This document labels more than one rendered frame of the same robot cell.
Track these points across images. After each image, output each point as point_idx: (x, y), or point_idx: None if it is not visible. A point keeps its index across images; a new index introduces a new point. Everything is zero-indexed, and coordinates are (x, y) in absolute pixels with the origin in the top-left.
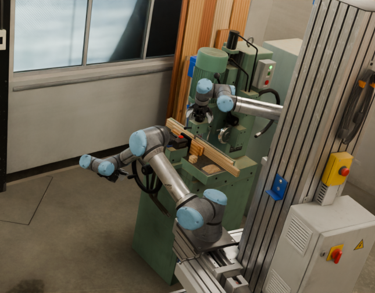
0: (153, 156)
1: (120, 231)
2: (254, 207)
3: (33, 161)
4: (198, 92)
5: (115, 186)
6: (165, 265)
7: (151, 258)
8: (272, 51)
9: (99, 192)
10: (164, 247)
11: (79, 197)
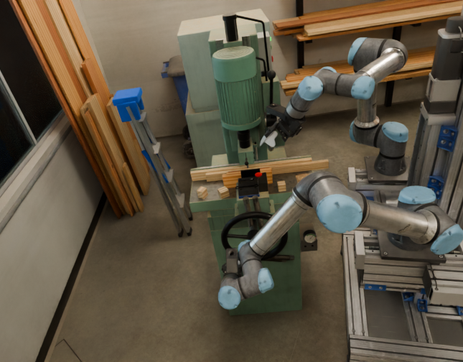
0: (368, 212)
1: (199, 313)
2: (451, 172)
3: (32, 350)
4: (310, 99)
5: (131, 281)
6: (288, 298)
7: (265, 306)
8: (193, 40)
9: (128, 302)
10: (281, 286)
11: (120, 327)
